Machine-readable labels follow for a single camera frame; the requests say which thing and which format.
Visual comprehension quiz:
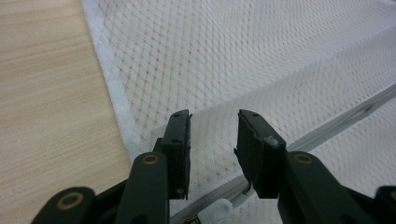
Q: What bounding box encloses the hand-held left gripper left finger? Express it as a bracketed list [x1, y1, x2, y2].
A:
[153, 108, 193, 201]

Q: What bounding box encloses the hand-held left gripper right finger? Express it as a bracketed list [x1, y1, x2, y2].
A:
[233, 108, 288, 200]

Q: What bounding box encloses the white mesh laundry bag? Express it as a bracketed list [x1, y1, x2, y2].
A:
[79, 0, 396, 224]

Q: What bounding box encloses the white zipper pull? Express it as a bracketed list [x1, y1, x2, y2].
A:
[197, 198, 233, 224]

